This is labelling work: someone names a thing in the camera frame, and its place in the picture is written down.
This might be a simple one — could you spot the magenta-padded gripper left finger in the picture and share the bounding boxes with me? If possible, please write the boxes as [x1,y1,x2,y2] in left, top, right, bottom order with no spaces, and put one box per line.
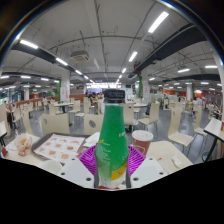
[57,144,99,189]

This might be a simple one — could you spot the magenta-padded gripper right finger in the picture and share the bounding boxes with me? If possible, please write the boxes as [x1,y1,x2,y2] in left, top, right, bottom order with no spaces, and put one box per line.
[125,144,168,189]

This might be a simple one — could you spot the green plastic drink bottle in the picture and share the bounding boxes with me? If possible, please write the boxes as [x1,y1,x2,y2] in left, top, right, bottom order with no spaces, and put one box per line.
[94,88,130,190]

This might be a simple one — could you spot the white black-dotted mug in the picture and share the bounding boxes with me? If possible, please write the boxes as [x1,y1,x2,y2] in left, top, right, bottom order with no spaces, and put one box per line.
[39,159,64,176]

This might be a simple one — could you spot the red paper cup with lid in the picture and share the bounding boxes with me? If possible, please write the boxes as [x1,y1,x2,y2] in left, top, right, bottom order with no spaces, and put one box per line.
[131,129,154,157]

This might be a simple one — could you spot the printed paper tray liner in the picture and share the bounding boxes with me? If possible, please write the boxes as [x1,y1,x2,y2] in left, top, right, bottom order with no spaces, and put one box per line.
[33,134,86,164]

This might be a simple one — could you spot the small crumpled white tissue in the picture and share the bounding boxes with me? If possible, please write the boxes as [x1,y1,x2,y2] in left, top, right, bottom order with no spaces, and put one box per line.
[171,154,184,169]

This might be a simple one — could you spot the white paper napkin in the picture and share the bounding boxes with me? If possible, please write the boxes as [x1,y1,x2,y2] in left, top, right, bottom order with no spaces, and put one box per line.
[81,131,101,148]

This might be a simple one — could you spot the beige plastic chair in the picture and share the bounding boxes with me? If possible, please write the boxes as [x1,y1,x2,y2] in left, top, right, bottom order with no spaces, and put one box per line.
[39,113,72,136]
[83,113,105,136]

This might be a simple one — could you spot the group of beige chairs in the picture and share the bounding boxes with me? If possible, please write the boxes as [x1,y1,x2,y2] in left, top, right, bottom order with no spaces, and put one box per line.
[0,96,224,148]

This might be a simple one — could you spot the white table with black leg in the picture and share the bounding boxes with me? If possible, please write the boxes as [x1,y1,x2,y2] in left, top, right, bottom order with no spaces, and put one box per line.
[203,117,224,163]

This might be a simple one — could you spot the ceiling air conditioner unit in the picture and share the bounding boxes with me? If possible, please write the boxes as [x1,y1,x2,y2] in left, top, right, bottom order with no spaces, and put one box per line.
[70,49,90,63]

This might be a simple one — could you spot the group of ceiling lights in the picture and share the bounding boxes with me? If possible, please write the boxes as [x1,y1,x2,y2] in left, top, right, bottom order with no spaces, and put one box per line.
[0,11,221,94]

